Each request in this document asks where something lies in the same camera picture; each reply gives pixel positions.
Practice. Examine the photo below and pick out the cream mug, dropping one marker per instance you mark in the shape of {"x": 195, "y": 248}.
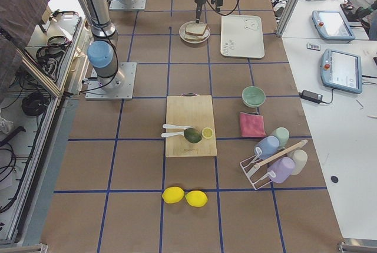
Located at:
{"x": 299, "y": 157}

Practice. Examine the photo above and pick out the dark green avocado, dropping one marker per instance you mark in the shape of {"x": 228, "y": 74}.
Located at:
{"x": 192, "y": 135}

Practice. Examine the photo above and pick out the black power adapter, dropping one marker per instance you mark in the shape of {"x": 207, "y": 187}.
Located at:
{"x": 311, "y": 96}

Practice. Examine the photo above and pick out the light green bowl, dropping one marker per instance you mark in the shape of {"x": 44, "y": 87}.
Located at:
{"x": 253, "y": 96}

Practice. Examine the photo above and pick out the pink folded cloth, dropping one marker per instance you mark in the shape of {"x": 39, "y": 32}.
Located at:
{"x": 252, "y": 125}

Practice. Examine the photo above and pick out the yellow lemon right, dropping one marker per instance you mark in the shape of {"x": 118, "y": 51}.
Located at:
{"x": 196, "y": 198}

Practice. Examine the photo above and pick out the lemon half slice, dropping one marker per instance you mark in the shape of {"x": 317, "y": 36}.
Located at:
{"x": 207, "y": 133}

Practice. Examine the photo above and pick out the green mug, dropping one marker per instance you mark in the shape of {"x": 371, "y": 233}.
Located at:
{"x": 282, "y": 134}

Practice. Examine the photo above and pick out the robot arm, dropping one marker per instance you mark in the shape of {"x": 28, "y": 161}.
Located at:
{"x": 102, "y": 53}

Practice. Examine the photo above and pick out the cream serving tray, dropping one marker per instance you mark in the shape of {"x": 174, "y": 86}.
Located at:
{"x": 242, "y": 36}

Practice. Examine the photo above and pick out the blue mug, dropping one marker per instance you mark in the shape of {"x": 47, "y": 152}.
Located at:
{"x": 266, "y": 147}

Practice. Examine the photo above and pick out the near teach pendant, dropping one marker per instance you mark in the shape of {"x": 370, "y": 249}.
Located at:
{"x": 341, "y": 70}

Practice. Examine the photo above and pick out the purple mug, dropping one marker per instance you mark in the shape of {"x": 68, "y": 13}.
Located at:
{"x": 281, "y": 169}

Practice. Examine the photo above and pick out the bread slice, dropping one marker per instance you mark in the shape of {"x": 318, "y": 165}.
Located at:
{"x": 197, "y": 29}
{"x": 194, "y": 38}

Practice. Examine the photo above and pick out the white wire mug rack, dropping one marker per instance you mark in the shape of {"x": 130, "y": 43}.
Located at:
{"x": 255, "y": 169}

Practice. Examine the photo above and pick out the far teach pendant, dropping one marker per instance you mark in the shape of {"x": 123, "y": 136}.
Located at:
{"x": 332, "y": 26}

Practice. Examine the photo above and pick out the yellow lemon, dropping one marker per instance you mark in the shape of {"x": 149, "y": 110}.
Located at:
{"x": 196, "y": 198}
{"x": 173, "y": 194}

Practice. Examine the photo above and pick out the yellow lemon left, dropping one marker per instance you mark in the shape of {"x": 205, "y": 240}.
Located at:
{"x": 173, "y": 194}

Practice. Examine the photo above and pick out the teach pendant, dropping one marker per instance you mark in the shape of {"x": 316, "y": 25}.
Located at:
{"x": 332, "y": 26}
{"x": 341, "y": 70}

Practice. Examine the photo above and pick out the wooden cutting board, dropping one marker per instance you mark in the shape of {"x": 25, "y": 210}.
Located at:
{"x": 194, "y": 111}

